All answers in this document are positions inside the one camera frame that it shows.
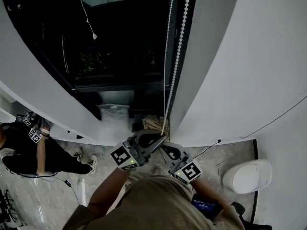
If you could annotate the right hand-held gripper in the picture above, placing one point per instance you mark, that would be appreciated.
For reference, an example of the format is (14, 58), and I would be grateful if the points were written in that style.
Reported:
(189, 172)

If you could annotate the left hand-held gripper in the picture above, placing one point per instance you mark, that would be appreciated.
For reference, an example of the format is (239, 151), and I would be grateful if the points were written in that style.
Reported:
(122, 158)

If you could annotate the person's left forearm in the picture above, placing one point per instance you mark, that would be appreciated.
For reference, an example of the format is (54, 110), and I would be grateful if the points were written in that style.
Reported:
(108, 193)

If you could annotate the person's right forearm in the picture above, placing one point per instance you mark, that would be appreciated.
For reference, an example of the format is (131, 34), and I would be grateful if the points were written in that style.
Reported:
(211, 195)

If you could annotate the beige patterned cloth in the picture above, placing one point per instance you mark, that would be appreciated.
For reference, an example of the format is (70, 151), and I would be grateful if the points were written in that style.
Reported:
(152, 123)

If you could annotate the small black box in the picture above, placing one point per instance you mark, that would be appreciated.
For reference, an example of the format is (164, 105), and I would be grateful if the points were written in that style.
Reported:
(138, 126)

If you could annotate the person's grey shoe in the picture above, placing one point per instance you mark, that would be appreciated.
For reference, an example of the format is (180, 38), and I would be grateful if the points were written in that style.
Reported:
(159, 171)

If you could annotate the clear plastic bag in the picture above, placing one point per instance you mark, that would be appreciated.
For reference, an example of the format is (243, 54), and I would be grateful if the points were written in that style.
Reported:
(112, 118)

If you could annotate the person's beige shirt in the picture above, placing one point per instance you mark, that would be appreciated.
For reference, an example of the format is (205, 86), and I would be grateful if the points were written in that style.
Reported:
(153, 205)

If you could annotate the black wrist device with screen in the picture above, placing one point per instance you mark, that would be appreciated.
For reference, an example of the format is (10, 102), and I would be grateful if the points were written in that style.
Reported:
(204, 205)

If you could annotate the dark framed window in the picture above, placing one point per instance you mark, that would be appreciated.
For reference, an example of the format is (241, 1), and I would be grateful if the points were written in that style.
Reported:
(120, 85)

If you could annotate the white rounded bin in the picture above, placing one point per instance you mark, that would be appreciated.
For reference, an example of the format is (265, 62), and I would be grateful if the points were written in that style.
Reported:
(248, 176)

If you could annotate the green outdoor plants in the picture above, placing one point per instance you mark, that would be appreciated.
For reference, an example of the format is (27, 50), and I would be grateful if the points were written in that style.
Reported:
(96, 61)

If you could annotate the black office chair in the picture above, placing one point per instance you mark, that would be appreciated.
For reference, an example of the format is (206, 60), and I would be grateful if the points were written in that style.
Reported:
(254, 224)

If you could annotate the white shell chair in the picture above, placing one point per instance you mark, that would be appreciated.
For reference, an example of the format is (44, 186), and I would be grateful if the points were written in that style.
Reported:
(6, 156)

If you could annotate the black wheeled chair base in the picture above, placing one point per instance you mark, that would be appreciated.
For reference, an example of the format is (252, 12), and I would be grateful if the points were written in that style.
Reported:
(7, 207)

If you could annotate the small black bracket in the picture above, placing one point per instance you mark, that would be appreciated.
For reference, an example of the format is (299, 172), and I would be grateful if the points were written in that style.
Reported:
(79, 136)

